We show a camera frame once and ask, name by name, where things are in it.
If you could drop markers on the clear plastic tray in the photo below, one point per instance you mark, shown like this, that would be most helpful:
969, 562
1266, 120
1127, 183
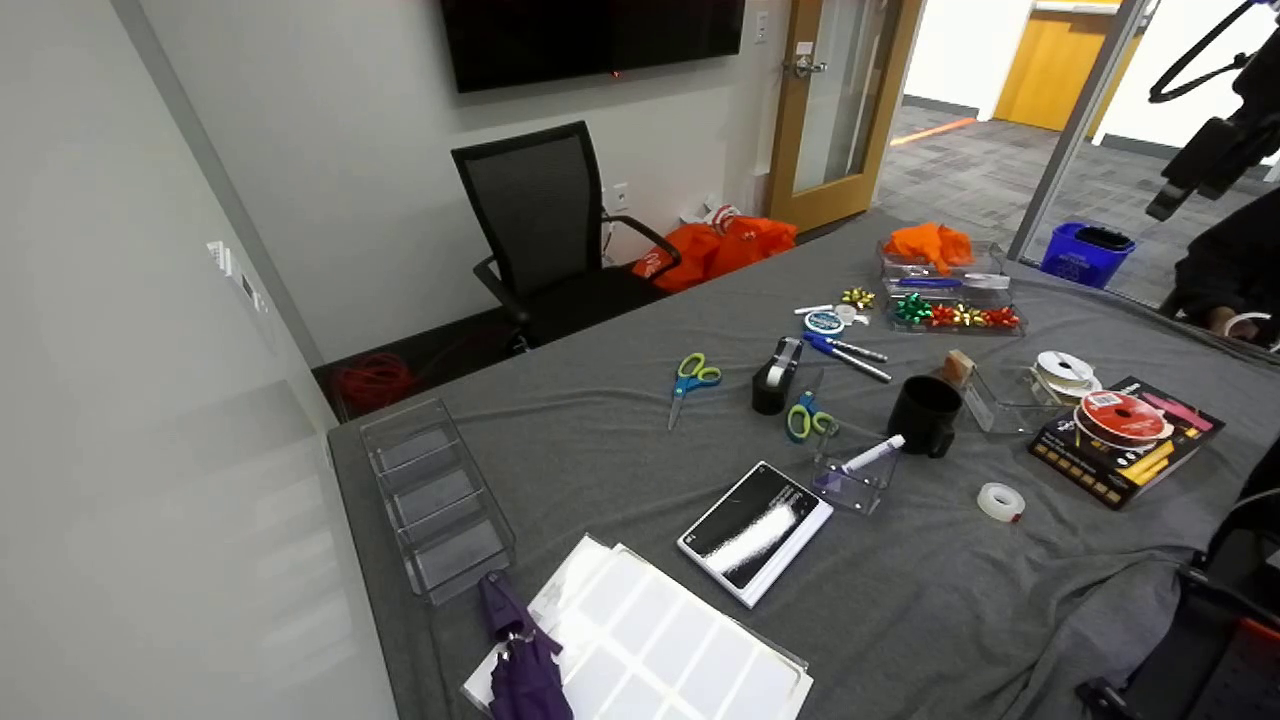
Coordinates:
438, 501

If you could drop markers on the wall television screen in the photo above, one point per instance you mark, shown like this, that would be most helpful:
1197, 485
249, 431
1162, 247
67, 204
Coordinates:
524, 42

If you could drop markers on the black yellow product box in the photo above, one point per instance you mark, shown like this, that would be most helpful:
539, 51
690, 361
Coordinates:
1123, 472

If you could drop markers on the white ribbon spool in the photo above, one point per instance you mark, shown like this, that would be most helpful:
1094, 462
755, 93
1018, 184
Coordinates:
1060, 378

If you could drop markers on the wooden door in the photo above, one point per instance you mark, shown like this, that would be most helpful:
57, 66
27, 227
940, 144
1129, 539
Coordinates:
840, 83

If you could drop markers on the clear acrylic holder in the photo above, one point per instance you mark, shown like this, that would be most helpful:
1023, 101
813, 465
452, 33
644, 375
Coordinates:
857, 488

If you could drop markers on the blue ribbon spool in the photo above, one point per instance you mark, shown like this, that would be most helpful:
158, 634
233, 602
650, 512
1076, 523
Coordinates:
829, 317

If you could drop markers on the small wooden block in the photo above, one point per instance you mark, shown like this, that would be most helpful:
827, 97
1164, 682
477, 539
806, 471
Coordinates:
959, 364

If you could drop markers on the purple cloth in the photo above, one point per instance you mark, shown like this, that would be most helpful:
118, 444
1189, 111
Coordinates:
524, 677

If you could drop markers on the green handled scissors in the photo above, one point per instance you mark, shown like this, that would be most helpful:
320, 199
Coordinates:
692, 375

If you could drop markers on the blue green small scissors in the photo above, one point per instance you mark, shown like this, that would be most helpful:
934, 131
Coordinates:
806, 419

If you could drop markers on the red ribbon spool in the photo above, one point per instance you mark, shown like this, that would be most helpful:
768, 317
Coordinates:
1123, 422

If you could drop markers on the orange tissue paper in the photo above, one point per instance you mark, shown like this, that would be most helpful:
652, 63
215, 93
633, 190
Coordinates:
934, 247

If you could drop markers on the black cup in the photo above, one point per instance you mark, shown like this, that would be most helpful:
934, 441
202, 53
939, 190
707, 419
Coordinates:
924, 412

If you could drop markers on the blue recycling bin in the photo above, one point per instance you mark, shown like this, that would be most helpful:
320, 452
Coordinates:
1086, 252

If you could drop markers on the blue white pens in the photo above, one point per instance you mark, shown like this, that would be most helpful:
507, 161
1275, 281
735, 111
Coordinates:
845, 354

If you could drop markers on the clear small box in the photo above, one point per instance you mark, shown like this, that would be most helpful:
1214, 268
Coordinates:
1001, 402

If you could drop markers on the black office chair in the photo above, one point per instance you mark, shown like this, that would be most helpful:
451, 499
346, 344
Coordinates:
540, 215

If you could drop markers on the white label sheets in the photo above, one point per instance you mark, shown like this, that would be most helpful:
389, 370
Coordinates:
636, 645

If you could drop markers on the orange plastic bag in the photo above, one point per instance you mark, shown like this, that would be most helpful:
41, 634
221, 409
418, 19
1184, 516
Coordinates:
698, 252

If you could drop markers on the box of gift bows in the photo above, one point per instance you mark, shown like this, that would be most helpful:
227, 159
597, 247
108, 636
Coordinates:
959, 317

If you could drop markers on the white marker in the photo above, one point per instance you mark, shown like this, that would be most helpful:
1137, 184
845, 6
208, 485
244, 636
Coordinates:
861, 462

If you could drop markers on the clear tape roll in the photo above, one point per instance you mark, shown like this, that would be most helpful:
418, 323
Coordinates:
998, 501

